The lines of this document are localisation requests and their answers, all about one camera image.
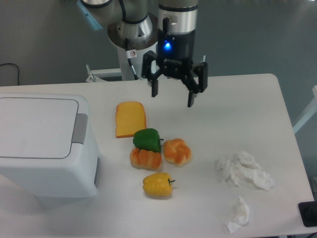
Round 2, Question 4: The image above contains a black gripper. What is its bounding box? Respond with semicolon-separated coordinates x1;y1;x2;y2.
142;31;208;107

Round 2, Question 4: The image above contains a white push-button trash can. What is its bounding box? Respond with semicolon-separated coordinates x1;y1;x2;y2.
0;93;100;198

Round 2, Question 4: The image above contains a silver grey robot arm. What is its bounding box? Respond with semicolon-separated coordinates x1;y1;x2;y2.
77;0;208;106

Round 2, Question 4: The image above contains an orange toast slice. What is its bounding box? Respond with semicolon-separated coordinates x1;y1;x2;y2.
115;101;147;138

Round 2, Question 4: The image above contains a green bell pepper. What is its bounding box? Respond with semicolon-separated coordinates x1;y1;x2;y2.
133;128;162;153

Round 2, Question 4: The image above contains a knotted round bread bun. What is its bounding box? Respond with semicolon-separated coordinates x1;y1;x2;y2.
163;138;192;167

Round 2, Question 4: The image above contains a striped orange bread roll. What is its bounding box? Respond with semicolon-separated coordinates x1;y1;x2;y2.
129;148;162;171

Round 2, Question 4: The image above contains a yellow bell pepper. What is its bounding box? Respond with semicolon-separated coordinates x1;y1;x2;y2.
143;173;175;198

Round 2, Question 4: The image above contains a large crumpled white tissue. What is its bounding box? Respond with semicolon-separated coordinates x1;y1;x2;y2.
215;151;274;191

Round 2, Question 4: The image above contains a small crumpled white tissue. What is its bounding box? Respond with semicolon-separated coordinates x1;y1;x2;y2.
225;196;250;234

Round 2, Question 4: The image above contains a black device at table edge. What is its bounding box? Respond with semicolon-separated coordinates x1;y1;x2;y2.
298;201;317;227

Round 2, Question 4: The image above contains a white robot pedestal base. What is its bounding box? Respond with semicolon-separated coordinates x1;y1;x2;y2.
86;43;157;82

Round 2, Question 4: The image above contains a white frame at right edge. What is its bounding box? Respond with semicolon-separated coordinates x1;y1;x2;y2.
293;85;317;134

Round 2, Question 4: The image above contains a black cable on floor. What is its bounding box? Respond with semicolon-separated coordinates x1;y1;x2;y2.
0;62;20;85

